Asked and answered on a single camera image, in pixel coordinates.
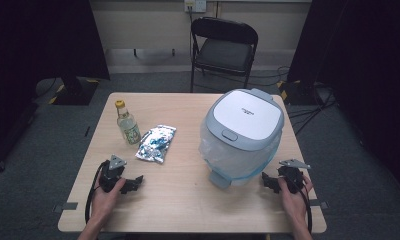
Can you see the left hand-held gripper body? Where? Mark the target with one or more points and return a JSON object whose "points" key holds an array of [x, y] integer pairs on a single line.
{"points": [[109, 175]]}

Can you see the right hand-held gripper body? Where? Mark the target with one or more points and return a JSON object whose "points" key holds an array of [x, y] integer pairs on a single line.
{"points": [[291, 175]]}

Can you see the clear plastic bin liner bag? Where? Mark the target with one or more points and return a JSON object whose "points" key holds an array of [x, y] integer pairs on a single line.
{"points": [[234, 160]]}

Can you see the silver blue foil packet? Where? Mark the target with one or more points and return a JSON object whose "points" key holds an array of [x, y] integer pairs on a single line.
{"points": [[156, 143]]}

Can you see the clear bottle with yellow cap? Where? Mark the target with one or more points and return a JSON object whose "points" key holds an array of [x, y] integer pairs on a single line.
{"points": [[129, 128]]}

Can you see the grey white lidded trash can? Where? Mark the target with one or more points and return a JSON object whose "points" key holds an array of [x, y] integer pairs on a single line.
{"points": [[244, 113]]}

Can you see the person's right hand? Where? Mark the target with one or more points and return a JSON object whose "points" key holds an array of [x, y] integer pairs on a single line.
{"points": [[293, 205]]}

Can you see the person's left hand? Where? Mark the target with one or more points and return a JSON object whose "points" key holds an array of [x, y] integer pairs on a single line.
{"points": [[103, 203]]}

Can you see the small black floor strip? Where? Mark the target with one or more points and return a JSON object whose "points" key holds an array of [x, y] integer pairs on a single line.
{"points": [[87, 131]]}

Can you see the black stand base striped tape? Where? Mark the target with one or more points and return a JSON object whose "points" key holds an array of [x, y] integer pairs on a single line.
{"points": [[301, 95], [74, 93]]}

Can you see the black folding chair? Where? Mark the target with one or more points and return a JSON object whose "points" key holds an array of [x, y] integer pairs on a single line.
{"points": [[224, 55]]}

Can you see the black curtain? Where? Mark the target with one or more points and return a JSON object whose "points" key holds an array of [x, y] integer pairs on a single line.
{"points": [[38, 33], [371, 50]]}

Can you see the grey table bracket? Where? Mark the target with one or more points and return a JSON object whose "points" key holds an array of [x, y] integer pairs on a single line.
{"points": [[66, 206], [319, 204]]}

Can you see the white wall outlet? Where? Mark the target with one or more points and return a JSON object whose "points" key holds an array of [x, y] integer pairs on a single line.
{"points": [[195, 5]]}

